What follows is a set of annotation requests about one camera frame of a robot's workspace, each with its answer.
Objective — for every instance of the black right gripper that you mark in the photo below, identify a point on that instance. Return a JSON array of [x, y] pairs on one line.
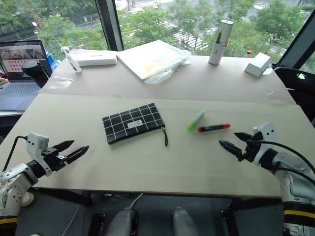
[[252, 147]]

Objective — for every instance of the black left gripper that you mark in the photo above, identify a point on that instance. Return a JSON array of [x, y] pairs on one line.
[[53, 159]]

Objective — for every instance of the red marker pen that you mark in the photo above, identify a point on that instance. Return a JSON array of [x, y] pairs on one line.
[[214, 127]]

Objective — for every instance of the green highlighter pen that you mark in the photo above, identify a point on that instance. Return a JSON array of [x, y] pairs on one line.
[[195, 121]]

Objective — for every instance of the black checked zipper pouch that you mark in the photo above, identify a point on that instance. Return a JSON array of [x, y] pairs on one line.
[[133, 124]]

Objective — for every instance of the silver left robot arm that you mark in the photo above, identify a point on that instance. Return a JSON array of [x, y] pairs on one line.
[[14, 177]]

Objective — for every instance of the open laptop computer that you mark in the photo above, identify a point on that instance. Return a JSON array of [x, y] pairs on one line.
[[19, 73]]

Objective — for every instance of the small clear zip bag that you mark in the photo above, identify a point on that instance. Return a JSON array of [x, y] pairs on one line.
[[60, 82]]

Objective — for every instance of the small white carton box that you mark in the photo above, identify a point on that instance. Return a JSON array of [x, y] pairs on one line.
[[258, 65]]

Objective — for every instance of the black cylindrical device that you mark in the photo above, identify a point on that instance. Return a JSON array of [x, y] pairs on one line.
[[34, 72]]

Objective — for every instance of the small white tube bottle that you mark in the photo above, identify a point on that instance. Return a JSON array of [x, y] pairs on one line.
[[73, 63]]

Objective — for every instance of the blue plastic bag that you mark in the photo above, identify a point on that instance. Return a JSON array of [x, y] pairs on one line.
[[53, 62]]

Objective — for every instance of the small red object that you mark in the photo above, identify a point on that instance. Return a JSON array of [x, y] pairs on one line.
[[249, 52]]

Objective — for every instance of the flat white box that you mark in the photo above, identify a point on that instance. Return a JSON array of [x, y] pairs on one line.
[[96, 58]]

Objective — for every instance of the silver cylindrical device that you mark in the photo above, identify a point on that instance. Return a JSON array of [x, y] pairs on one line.
[[220, 44]]

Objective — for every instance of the clear plastic bag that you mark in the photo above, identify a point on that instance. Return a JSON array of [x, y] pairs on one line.
[[160, 76]]

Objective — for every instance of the plastic-wrapped white package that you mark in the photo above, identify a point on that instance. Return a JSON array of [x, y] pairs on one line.
[[150, 59]]

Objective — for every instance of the black window pillar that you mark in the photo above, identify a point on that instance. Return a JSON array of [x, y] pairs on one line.
[[110, 24]]

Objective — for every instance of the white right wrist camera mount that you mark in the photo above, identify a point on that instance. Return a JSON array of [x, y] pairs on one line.
[[267, 132]]

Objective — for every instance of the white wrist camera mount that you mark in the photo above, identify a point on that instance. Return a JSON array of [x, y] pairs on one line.
[[37, 145], [267, 132]]

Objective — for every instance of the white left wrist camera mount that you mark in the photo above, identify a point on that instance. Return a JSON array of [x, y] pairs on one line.
[[37, 145]]

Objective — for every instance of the black slanted window frame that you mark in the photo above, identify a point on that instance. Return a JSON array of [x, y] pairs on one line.
[[297, 41]]

